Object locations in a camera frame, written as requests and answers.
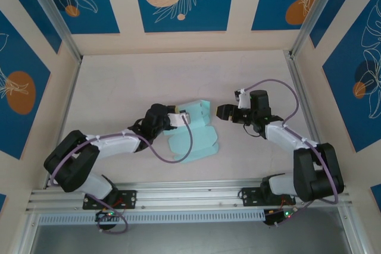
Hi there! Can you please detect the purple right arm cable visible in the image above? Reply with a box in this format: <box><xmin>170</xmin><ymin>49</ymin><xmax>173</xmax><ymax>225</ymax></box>
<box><xmin>239</xmin><ymin>79</ymin><xmax>340</xmax><ymax>228</ymax></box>

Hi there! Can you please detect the aluminium frame post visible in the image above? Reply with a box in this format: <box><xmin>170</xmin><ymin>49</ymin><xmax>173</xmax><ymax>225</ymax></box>
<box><xmin>20</xmin><ymin>0</ymin><xmax>83</xmax><ymax>63</ymax></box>
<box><xmin>290</xmin><ymin>0</ymin><xmax>358</xmax><ymax>60</ymax></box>

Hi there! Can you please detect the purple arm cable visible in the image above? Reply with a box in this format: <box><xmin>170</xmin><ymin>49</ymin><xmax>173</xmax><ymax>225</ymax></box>
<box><xmin>49</xmin><ymin>117</ymin><xmax>193</xmax><ymax>234</ymax></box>
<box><xmin>239</xmin><ymin>79</ymin><xmax>340</xmax><ymax>228</ymax></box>

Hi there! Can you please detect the grey metal shelf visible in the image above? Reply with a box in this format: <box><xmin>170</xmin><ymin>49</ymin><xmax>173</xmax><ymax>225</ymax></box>
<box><xmin>28</xmin><ymin>206</ymin><xmax>355</xmax><ymax>254</ymax></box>

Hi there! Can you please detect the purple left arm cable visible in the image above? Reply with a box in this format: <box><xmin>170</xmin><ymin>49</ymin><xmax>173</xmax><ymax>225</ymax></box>
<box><xmin>49</xmin><ymin>117</ymin><xmax>193</xmax><ymax>234</ymax></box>

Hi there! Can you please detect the light blue cloth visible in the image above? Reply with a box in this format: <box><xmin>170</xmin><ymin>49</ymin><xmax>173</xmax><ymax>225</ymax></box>
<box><xmin>162</xmin><ymin>98</ymin><xmax>221</xmax><ymax>165</ymax></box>

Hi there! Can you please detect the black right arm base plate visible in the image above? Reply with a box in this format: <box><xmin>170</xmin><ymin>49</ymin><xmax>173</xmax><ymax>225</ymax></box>
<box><xmin>239</xmin><ymin>187</ymin><xmax>297</xmax><ymax>207</ymax></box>

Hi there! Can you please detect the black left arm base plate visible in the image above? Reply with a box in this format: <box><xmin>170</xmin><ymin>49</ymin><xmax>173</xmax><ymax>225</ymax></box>
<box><xmin>82</xmin><ymin>190</ymin><xmax>138</xmax><ymax>210</ymax></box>

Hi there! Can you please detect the aluminium mounting rail beam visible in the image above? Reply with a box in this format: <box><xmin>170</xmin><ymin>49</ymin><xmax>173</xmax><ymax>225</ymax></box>
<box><xmin>25</xmin><ymin>178</ymin><xmax>354</xmax><ymax>215</ymax></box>

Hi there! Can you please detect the black controller board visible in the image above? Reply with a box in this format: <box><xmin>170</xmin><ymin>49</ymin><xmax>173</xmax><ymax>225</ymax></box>
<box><xmin>95</xmin><ymin>209</ymin><xmax>124</xmax><ymax>224</ymax></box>
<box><xmin>263</xmin><ymin>208</ymin><xmax>298</xmax><ymax>227</ymax></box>

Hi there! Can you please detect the grey slotted cable duct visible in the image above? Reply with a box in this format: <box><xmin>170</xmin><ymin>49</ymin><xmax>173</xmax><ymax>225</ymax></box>
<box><xmin>38</xmin><ymin>209</ymin><xmax>266</xmax><ymax>227</ymax></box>

